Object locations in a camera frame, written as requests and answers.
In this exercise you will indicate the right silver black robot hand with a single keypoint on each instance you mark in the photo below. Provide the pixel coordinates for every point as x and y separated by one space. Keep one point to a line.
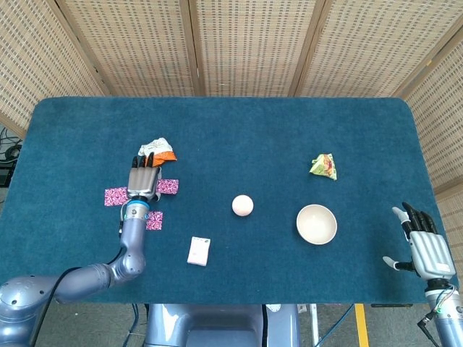
428 253

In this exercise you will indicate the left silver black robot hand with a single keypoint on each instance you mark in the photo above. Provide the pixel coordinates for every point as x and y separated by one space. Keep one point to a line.
142 182

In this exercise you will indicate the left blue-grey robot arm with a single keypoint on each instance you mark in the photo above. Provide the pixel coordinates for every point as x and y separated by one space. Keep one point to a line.
132 235

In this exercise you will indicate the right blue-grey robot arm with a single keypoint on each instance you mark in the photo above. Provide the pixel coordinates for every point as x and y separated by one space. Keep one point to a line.
446 314

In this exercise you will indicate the orange white snack bag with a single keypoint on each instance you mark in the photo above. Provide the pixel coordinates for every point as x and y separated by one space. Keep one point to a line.
159 148

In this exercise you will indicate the white tissue pack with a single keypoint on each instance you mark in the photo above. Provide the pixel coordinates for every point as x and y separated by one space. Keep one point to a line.
198 251

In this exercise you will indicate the pale pink ball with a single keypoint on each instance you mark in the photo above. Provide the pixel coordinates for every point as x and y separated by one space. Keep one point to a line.
242 205

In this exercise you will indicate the blue table cloth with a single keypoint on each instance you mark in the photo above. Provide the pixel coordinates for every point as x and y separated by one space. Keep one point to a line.
231 126

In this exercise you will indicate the cream bowl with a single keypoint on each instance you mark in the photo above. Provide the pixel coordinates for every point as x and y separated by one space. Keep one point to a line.
316 228

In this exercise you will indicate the white metal stand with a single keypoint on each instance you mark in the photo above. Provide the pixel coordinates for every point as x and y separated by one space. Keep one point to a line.
313 321

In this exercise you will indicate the woven screen panel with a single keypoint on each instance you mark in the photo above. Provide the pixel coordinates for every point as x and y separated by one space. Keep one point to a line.
137 43
249 43
372 43
445 119
36 54

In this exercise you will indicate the green snack bag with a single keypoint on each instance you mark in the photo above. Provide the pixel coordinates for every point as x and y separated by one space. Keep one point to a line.
323 167

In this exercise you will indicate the black box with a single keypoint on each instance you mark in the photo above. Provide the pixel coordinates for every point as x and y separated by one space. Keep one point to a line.
5 175

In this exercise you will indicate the blue-grey robot torso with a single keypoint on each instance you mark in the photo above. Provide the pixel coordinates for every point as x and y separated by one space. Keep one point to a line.
217 325

